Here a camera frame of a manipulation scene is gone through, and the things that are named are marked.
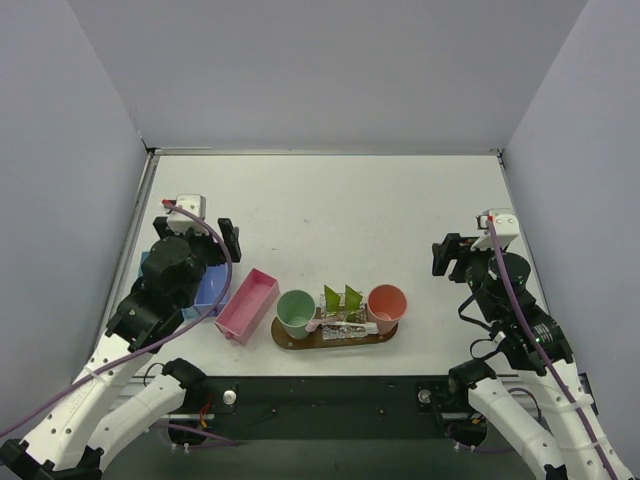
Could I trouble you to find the coral plastic cup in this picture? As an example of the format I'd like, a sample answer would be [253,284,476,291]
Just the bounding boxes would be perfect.
[367,284,407,335]

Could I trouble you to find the green toothpaste tube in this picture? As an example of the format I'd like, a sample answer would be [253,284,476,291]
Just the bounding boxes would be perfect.
[324,285,341,319]
[344,285,362,322]

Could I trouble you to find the green plastic cup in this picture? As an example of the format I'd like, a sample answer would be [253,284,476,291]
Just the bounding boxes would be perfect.
[276,290,316,340]

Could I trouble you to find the white toothbrush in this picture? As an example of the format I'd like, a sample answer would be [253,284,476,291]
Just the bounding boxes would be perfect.
[323,321,379,335]

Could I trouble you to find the pink toothbrush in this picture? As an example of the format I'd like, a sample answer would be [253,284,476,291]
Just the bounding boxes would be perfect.
[305,316,340,333]

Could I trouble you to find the clear crystal toothbrush holder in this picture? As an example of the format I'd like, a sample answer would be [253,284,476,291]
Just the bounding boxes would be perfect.
[319,293,368,341]

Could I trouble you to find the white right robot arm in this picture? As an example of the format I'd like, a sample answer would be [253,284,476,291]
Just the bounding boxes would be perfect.
[432,233,634,479]

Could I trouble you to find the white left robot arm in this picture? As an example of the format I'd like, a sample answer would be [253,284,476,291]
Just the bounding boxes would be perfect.
[1,213,241,479]

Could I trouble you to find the oval wooden tray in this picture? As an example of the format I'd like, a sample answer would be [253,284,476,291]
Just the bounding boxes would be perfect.
[271,318,398,351]

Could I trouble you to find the light blue plastic bin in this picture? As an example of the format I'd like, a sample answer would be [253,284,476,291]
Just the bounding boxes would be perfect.
[137,251,149,277]

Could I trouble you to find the teal plastic bin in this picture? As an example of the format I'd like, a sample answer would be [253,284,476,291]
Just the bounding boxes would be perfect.
[182,307,199,321]

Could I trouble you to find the pink plastic bin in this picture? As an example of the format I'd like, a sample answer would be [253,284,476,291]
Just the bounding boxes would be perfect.
[214,269,280,345]

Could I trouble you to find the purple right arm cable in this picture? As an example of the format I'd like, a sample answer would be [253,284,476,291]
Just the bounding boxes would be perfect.
[447,224,619,480]

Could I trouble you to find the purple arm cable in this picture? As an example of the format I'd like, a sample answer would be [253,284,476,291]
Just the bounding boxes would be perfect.
[0,199,241,449]
[447,224,619,480]

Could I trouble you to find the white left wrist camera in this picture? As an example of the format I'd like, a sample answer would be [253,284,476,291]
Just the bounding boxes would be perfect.
[162,194,208,235]

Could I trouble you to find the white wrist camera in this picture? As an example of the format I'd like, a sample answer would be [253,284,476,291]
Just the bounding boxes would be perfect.
[162,194,208,235]
[471,208,520,251]

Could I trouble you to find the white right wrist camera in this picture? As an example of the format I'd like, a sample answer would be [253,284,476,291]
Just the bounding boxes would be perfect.
[471,208,520,251]

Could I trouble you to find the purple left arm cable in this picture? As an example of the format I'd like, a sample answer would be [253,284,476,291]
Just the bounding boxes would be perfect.
[0,199,241,449]

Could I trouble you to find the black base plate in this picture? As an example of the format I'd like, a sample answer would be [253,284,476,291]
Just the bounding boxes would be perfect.
[168,375,488,445]

